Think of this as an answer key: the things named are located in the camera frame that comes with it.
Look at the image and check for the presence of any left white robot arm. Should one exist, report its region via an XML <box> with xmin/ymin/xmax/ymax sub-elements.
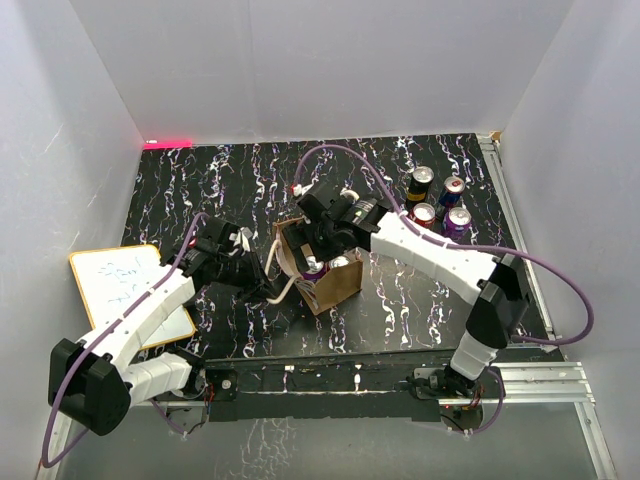
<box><xmin>48</xmin><ymin>218</ymin><xmax>274</xmax><ymax>436</ymax></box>

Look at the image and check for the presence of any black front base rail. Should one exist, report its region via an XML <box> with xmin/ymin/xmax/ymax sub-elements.
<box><xmin>204</xmin><ymin>350</ymin><xmax>505</xmax><ymax>422</ymax></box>

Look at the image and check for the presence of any small whiteboard wooden frame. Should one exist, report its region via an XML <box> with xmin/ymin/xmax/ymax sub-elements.
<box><xmin>69</xmin><ymin>245</ymin><xmax>196</xmax><ymax>355</ymax></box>

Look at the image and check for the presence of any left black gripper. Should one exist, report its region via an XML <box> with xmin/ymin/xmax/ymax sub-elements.
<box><xmin>217</xmin><ymin>248</ymin><xmax>280</xmax><ymax>303</ymax></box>

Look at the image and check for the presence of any blue red bull can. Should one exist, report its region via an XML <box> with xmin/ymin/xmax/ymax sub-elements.
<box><xmin>436</xmin><ymin>176</ymin><xmax>466</xmax><ymax>210</ymax></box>

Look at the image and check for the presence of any purple fanta can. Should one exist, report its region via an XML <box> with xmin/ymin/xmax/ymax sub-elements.
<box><xmin>302</xmin><ymin>255</ymin><xmax>328</xmax><ymax>282</ymax></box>
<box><xmin>442</xmin><ymin>207</ymin><xmax>472</xmax><ymax>240</ymax></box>

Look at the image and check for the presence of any red coke can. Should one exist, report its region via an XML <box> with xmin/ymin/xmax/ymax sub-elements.
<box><xmin>409</xmin><ymin>202</ymin><xmax>436</xmax><ymax>229</ymax></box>

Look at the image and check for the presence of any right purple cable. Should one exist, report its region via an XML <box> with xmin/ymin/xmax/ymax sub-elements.
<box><xmin>293</xmin><ymin>143</ymin><xmax>596</xmax><ymax>436</ymax></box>

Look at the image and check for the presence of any black yellow tall can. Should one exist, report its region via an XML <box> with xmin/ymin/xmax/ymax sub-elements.
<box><xmin>406</xmin><ymin>166</ymin><xmax>434</xmax><ymax>204</ymax></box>

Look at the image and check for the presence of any red can in bag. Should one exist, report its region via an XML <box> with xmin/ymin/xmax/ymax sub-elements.
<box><xmin>329</xmin><ymin>255</ymin><xmax>352</xmax><ymax>270</ymax></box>

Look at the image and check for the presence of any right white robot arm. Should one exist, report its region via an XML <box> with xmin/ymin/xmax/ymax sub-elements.
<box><xmin>283</xmin><ymin>182</ymin><xmax>531</xmax><ymax>397</ymax></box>

